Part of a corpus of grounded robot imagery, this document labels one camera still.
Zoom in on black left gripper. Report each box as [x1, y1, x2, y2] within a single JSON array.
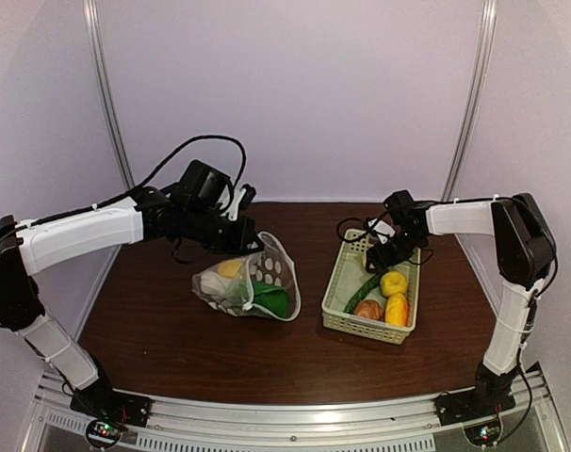
[[182, 203, 265, 256]]

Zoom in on left round circuit board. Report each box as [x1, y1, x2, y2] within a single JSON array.
[[85, 419, 126, 449]]

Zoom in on dark green cucumber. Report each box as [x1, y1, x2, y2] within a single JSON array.
[[344, 274, 381, 314]]

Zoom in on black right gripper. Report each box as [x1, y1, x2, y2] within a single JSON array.
[[367, 228, 426, 273]]

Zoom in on green white bok choy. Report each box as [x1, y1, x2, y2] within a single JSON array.
[[197, 271, 290, 320]]

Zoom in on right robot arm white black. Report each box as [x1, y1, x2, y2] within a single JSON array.
[[365, 190, 557, 416]]

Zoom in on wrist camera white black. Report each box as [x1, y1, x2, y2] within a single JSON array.
[[367, 218, 397, 244], [225, 184, 257, 221]]

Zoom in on left aluminium frame post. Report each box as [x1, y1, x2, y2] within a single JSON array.
[[83, 0, 135, 188]]

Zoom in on aluminium frame post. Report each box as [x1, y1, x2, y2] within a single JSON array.
[[441, 0, 498, 201], [83, 0, 135, 188]]

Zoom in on brown potato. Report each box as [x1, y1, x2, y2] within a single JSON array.
[[353, 299, 383, 321]]

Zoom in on right round circuit board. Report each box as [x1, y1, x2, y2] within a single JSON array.
[[464, 420, 502, 447]]

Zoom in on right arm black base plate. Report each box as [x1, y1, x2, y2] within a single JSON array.
[[433, 389, 516, 426]]

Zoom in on clear polka dot zip bag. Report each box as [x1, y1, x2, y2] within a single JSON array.
[[191, 232, 302, 322]]

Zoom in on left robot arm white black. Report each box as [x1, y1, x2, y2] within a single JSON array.
[[0, 160, 264, 418]]

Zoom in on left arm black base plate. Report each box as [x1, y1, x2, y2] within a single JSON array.
[[70, 390, 152, 428]]

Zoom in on round circuit board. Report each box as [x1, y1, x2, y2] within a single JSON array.
[[85, 419, 126, 449], [464, 420, 502, 447]]

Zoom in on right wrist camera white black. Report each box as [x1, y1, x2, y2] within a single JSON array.
[[367, 218, 397, 244]]

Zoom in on green perforated plastic basket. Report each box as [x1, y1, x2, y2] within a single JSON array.
[[321, 228, 421, 345]]

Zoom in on front aluminium rail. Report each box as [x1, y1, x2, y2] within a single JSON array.
[[30, 369, 558, 452]]

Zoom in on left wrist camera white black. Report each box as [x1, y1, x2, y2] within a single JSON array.
[[225, 184, 257, 221]]

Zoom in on orange yellow corn bread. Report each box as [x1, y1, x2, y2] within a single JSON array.
[[384, 294, 409, 327]]

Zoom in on right aluminium frame post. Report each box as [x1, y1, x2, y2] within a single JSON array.
[[441, 0, 498, 201]]

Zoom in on yellow green lemon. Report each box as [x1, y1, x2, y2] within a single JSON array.
[[380, 271, 408, 299]]

